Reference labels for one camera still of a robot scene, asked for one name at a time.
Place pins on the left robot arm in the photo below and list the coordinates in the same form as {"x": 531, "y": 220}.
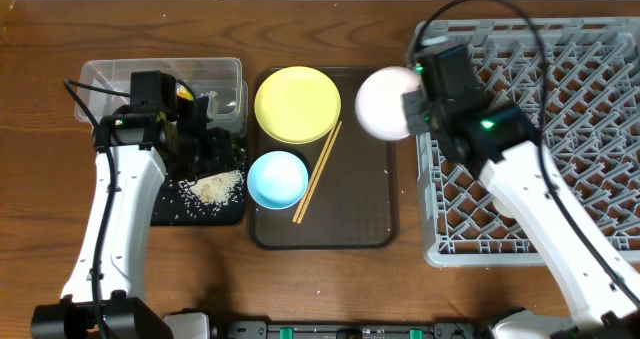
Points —
{"x": 136, "y": 148}

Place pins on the pandan cake wrapper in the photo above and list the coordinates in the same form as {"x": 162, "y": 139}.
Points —
{"x": 183, "y": 92}

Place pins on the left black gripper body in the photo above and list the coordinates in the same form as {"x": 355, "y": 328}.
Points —
{"x": 202, "y": 157}

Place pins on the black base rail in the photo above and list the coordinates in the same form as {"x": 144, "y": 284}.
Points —
{"x": 264, "y": 328}

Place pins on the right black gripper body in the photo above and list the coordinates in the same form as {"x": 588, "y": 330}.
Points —
{"x": 415, "y": 111}

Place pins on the light blue bowl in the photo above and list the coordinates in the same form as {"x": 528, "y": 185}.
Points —
{"x": 277, "y": 180}

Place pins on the pale green cup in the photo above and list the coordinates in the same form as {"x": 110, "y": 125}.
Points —
{"x": 501, "y": 208}

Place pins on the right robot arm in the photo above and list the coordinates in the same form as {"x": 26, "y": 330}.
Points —
{"x": 500, "y": 147}

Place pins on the wooden chopstick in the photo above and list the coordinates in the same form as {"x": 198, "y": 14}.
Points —
{"x": 320, "y": 171}
{"x": 312, "y": 174}

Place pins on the clear plastic bin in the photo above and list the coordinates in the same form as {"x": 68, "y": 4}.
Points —
{"x": 219, "y": 78}

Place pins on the rice food waste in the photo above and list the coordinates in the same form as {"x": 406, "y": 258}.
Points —
{"x": 212, "y": 194}

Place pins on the grey dishwasher rack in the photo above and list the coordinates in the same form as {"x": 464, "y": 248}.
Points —
{"x": 583, "y": 75}

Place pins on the pink white bowl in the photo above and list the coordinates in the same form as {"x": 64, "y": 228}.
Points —
{"x": 379, "y": 104}

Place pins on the black tray bin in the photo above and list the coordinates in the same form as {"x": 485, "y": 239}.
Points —
{"x": 170, "y": 210}

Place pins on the yellow plate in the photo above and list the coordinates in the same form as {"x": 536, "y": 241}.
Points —
{"x": 297, "y": 105}

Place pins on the brown serving tray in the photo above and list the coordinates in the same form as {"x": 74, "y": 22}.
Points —
{"x": 354, "y": 204}

